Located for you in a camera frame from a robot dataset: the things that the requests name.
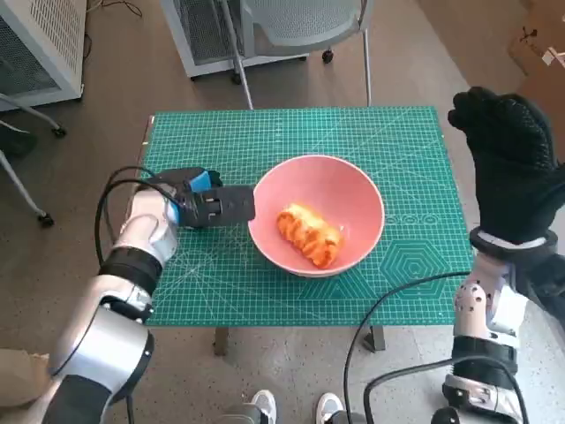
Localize white perforated cabinet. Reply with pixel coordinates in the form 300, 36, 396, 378
0, 0, 86, 110

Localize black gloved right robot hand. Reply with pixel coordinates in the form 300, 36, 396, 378
448, 87, 565, 246

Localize brown cardboard box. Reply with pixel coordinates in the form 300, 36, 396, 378
507, 0, 565, 107

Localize grey mesh chair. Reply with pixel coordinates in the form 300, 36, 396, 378
222, 0, 376, 110

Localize person's leg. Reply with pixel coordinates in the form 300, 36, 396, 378
0, 348, 52, 407

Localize orange toy bread loaf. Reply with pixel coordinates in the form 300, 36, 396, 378
276, 201, 346, 269

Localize white mesh cabinet on casters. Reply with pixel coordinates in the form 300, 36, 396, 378
161, 0, 336, 80

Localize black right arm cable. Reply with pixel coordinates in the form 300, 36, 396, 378
343, 271, 531, 424

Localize grey metal chair base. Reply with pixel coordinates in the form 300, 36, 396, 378
0, 90, 68, 227

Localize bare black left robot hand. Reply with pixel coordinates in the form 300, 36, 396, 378
174, 170, 256, 230

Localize green cutting mat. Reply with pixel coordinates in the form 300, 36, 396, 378
139, 105, 473, 328

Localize pink bowl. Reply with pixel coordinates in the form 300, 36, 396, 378
246, 154, 386, 278

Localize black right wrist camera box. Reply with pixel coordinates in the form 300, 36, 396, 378
511, 246, 565, 310

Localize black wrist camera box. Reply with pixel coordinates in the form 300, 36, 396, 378
511, 246, 565, 310
147, 167, 207, 189

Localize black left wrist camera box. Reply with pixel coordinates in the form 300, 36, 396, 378
147, 167, 207, 189

